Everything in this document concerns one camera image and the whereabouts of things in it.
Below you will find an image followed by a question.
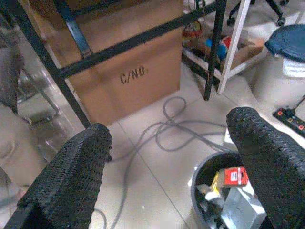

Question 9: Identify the grey floor cable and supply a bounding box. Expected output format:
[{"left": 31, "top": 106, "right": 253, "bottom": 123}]
[{"left": 91, "top": 96, "right": 236, "bottom": 229}]

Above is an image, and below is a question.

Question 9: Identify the dark blue bucket lid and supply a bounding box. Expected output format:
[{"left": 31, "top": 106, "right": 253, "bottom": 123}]
[{"left": 264, "top": 24, "right": 305, "bottom": 63}]

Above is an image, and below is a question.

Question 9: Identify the black office chair base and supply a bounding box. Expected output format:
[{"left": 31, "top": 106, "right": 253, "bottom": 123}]
[{"left": 226, "top": 0, "right": 286, "bottom": 27}]

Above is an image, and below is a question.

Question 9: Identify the large brown cardboard box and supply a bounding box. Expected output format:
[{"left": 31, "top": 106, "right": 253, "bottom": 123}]
[{"left": 30, "top": 0, "right": 184, "bottom": 126}]

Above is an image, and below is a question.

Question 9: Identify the black metal table frame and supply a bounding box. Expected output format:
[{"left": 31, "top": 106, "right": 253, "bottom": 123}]
[{"left": 0, "top": 0, "right": 227, "bottom": 129}]

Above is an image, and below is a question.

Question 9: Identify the silver grey carton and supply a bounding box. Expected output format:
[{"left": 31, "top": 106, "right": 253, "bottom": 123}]
[{"left": 220, "top": 186, "right": 267, "bottom": 229}]

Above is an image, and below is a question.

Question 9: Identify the small brown cardboard box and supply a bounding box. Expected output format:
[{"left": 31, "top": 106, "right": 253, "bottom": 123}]
[{"left": 232, "top": 38, "right": 265, "bottom": 70}]

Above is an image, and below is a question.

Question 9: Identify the yellow wrapper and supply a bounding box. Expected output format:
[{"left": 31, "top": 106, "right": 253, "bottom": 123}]
[{"left": 209, "top": 171, "right": 222, "bottom": 194}]

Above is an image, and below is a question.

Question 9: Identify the dark grey panel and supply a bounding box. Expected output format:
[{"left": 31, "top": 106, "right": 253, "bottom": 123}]
[{"left": 0, "top": 45, "right": 24, "bottom": 114}]

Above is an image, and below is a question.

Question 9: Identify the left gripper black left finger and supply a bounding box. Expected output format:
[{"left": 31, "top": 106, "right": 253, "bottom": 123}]
[{"left": 4, "top": 123, "right": 113, "bottom": 229}]

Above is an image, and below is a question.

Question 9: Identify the white plastic bucket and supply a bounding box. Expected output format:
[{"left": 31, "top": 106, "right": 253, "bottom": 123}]
[{"left": 252, "top": 51, "right": 305, "bottom": 110}]

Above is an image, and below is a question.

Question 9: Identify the black power strip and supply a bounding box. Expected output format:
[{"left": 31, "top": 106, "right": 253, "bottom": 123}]
[{"left": 273, "top": 107, "right": 305, "bottom": 138}]

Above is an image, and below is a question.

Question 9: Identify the grey round rubbish bin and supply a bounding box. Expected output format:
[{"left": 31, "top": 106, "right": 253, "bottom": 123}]
[{"left": 190, "top": 151, "right": 275, "bottom": 229}]

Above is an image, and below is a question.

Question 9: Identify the blue ball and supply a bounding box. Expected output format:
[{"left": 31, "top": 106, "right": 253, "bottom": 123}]
[{"left": 217, "top": 44, "right": 228, "bottom": 60}]

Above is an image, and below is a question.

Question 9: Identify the red labelled package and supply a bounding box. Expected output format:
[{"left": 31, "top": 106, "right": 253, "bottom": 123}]
[{"left": 218, "top": 166, "right": 249, "bottom": 188}]

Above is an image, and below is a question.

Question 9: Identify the white crumpled paper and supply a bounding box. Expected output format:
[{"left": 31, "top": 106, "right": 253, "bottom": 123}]
[{"left": 196, "top": 183, "right": 224, "bottom": 203}]

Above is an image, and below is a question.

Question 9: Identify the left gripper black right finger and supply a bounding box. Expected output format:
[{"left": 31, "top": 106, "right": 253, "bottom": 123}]
[{"left": 225, "top": 106, "right": 305, "bottom": 229}]

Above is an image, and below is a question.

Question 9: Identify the grey metal stand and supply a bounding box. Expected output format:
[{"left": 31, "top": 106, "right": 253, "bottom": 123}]
[{"left": 16, "top": 69, "right": 60, "bottom": 125}]

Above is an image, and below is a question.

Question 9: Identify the red basket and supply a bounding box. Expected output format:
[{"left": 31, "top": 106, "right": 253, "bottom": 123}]
[{"left": 183, "top": 21, "right": 203, "bottom": 40}]

